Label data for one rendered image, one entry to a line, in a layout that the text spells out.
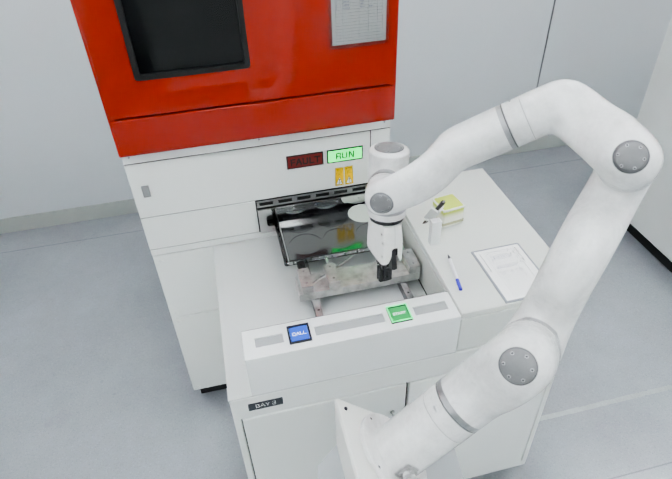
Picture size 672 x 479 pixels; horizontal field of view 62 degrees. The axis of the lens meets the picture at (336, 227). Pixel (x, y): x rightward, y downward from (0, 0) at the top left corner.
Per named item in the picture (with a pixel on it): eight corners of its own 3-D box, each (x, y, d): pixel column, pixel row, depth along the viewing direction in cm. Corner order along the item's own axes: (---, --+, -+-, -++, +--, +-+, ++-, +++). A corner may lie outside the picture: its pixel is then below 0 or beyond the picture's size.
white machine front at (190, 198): (152, 251, 186) (119, 147, 162) (385, 212, 200) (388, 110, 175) (151, 257, 184) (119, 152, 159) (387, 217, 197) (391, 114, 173)
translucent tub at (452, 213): (429, 215, 174) (431, 198, 169) (450, 210, 176) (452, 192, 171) (442, 229, 168) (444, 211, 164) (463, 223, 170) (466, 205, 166)
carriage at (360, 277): (295, 283, 168) (294, 276, 166) (410, 262, 174) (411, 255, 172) (300, 302, 162) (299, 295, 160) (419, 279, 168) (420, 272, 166)
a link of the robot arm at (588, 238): (478, 368, 105) (493, 351, 120) (539, 404, 100) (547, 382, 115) (607, 120, 96) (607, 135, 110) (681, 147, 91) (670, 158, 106)
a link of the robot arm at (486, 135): (523, 169, 100) (375, 229, 112) (516, 136, 113) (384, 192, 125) (504, 127, 96) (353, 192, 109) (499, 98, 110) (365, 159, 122)
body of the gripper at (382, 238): (362, 204, 126) (361, 245, 131) (380, 226, 117) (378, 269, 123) (392, 198, 128) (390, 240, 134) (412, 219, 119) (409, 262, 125)
